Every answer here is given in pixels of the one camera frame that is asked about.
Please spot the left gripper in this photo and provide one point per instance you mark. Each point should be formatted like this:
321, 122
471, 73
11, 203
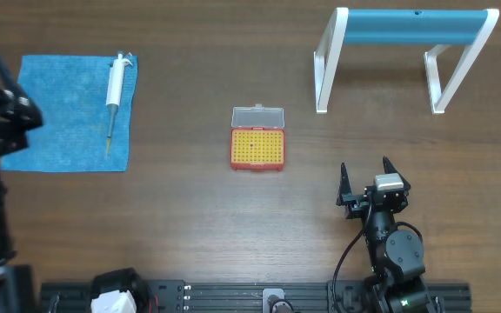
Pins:
20, 111

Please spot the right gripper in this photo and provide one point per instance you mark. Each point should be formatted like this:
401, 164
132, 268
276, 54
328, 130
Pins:
385, 202

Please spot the white pipette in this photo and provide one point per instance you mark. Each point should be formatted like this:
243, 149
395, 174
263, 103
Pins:
115, 87

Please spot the blue cloth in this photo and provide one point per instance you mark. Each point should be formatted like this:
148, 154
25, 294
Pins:
68, 121

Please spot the red and yellow tip box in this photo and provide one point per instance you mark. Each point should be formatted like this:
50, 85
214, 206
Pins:
257, 148

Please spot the white and blue stand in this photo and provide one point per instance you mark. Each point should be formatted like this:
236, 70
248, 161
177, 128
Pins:
407, 26

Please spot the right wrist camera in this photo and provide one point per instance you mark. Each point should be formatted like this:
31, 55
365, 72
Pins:
389, 181

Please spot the mounting rail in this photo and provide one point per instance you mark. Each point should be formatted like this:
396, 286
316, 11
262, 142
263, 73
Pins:
233, 295

